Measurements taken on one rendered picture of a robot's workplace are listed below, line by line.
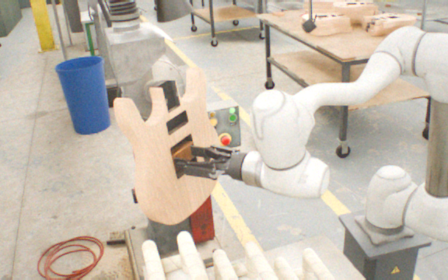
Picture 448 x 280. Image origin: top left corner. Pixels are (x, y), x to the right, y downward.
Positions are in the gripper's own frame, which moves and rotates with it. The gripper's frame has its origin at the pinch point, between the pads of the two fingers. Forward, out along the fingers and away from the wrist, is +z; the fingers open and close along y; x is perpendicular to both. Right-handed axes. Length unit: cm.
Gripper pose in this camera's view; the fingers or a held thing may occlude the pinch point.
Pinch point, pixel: (185, 156)
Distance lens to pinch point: 121.6
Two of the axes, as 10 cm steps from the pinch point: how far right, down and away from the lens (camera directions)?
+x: -1.4, -9.0, -4.2
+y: 5.3, -4.3, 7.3
